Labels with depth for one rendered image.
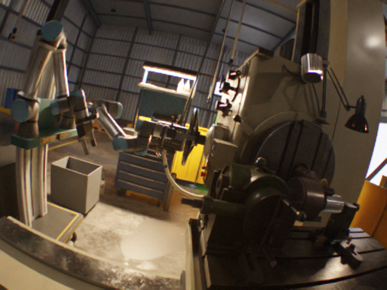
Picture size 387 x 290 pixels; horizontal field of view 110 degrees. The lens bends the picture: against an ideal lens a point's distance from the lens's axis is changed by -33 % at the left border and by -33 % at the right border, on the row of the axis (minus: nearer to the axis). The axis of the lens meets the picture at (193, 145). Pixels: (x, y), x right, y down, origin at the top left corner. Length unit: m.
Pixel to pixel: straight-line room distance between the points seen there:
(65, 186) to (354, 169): 2.79
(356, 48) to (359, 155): 0.79
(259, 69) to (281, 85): 0.15
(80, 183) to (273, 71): 2.10
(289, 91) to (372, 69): 0.86
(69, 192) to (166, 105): 1.92
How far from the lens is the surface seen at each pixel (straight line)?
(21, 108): 1.11
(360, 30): 1.81
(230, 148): 0.98
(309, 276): 0.83
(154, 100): 3.24
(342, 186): 1.60
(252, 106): 1.10
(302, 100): 1.24
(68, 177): 2.42
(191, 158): 3.93
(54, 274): 0.96
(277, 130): 1.04
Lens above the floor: 1.43
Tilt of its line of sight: 8 degrees down
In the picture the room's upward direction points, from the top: 14 degrees clockwise
